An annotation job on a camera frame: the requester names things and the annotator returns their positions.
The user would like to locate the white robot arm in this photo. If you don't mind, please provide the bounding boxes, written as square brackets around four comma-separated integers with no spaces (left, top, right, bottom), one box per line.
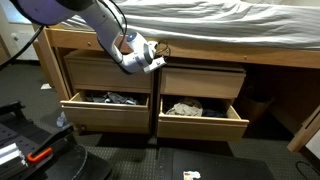
[10,0,166,74]

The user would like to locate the beige and dark clothes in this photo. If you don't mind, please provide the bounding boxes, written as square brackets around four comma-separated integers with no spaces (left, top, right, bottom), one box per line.
[165,98,227,118]

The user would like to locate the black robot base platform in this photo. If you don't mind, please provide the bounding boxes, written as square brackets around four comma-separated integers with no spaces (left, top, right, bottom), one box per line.
[0,101,111,180]

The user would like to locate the lower orange handled clamp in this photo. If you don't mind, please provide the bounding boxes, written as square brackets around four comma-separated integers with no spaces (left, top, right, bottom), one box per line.
[27,148,53,163]

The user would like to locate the grey striped bed sheet mattress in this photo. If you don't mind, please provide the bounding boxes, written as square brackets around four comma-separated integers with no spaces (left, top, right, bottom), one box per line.
[59,0,320,51]

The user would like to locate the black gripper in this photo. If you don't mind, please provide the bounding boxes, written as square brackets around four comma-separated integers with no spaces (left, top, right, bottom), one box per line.
[155,40,171,59]

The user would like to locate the dark grey clothes pile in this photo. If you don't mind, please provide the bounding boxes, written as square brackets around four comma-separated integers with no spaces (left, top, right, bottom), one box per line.
[85,92,138,105]

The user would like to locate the light wooden bed frame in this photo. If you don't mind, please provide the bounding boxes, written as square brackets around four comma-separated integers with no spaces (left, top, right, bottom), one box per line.
[38,25,320,152]

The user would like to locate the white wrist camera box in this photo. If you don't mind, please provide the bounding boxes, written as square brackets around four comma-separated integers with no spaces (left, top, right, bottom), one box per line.
[143,57,166,74]

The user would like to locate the wooden drawer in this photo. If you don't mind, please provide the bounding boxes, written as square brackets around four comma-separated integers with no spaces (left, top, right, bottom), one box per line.
[160,63,246,99]
[64,50,152,93]
[157,95,249,141]
[61,91,151,134]

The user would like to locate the lower aluminium extrusion rail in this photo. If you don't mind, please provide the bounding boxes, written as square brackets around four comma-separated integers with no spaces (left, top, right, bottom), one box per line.
[0,143,27,170]

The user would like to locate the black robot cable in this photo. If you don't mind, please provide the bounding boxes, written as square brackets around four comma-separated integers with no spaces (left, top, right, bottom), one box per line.
[0,24,46,71]

